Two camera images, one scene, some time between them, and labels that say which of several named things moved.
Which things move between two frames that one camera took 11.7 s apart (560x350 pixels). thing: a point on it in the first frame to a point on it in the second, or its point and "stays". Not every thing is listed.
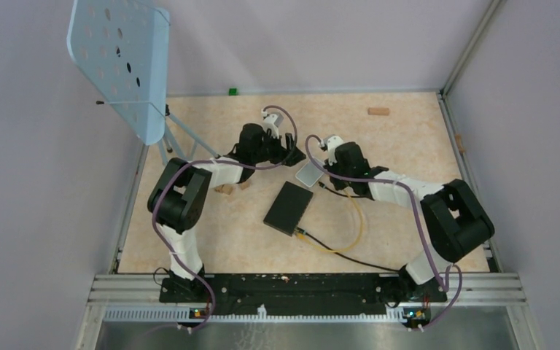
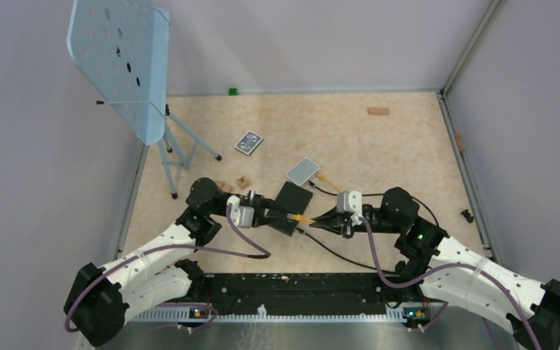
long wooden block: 378,111 stays
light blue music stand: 120,49 stays
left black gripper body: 270,149 to 255,200
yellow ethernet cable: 299,236 to 296,216
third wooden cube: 226,189 stays
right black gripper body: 337,169 to 374,219
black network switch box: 287,208 stays
